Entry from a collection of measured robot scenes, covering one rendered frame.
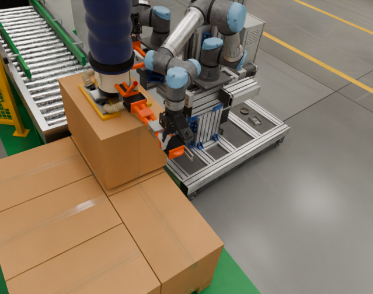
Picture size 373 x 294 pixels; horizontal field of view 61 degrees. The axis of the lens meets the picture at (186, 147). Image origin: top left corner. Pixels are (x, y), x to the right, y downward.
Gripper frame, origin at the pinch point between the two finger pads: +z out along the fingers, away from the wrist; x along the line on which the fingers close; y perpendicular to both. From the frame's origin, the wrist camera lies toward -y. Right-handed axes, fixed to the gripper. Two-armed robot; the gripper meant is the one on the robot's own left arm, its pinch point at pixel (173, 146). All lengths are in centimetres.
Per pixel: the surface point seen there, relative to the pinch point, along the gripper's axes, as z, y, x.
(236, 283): 113, -37, -35
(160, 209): 59, 8, -1
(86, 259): 59, 1, 46
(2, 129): 113, 187, 60
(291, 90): 113, 108, -248
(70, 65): 60, 181, -10
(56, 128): 53, 96, 29
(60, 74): 61, 172, 3
